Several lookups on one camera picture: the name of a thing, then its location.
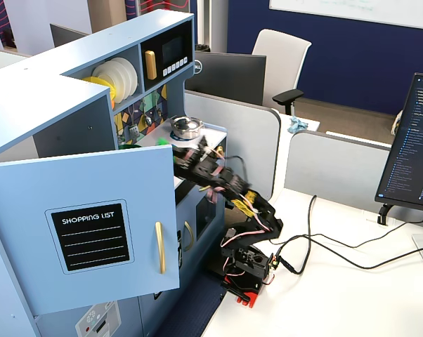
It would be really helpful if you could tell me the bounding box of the dark monitor back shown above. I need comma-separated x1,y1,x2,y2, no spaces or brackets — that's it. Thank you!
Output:
49,23,90,48

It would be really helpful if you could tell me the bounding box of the black Dell monitor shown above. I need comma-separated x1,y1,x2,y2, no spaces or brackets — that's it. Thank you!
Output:
184,51,268,107

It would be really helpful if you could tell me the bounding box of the white toy plate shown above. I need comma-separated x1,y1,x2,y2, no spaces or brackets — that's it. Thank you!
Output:
91,62,124,105
115,57,139,101
105,59,134,103

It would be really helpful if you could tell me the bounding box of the black toy microwave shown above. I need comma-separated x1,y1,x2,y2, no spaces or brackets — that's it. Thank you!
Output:
140,20,194,93

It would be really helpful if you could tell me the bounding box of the blue crumpled cloth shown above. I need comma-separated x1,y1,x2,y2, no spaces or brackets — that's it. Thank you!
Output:
287,117,309,134

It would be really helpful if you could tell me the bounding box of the blue wooden toy kitchen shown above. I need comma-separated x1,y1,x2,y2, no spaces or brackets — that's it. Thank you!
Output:
0,8,230,337

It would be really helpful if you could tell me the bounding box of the grey cable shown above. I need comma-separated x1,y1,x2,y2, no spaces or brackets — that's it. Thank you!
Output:
308,238,423,270

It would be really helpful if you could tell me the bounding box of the blue fridge door with dispenser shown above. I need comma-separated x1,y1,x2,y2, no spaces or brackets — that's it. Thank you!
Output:
34,296,144,337

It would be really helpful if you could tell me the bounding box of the grey desk partition panel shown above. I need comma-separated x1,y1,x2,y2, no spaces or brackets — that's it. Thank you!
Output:
183,89,282,201
283,130,391,213

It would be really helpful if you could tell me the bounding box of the blue oven door with window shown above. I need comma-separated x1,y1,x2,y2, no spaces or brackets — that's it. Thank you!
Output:
194,182,230,273

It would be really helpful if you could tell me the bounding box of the metal toy spatula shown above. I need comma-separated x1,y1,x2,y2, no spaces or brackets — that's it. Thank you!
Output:
128,112,141,137

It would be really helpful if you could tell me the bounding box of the black monitor stand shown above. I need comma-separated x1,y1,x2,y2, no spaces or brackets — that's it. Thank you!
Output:
377,203,399,226

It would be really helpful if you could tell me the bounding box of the blue dishwasher door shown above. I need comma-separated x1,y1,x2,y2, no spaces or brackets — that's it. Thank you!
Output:
174,182,198,292

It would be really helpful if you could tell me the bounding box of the black cable with plug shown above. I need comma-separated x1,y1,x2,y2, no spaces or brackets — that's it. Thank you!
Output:
273,194,318,275

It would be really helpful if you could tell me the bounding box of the whiteboard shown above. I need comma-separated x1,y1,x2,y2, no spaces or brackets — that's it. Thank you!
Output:
268,0,423,32

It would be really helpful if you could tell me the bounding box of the white office chair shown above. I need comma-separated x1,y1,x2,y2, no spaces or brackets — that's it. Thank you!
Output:
251,28,313,117

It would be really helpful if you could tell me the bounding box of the monitor showing code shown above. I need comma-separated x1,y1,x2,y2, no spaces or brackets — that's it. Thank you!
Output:
374,72,423,213

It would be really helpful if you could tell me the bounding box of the blue door with shopping list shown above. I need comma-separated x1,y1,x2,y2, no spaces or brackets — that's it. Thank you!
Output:
0,143,181,316

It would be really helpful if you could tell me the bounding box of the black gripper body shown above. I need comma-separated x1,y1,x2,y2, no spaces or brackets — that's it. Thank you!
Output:
172,136,233,185

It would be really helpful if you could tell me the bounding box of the silver toy pot with lid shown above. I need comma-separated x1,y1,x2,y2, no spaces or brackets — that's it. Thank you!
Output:
170,115,204,140

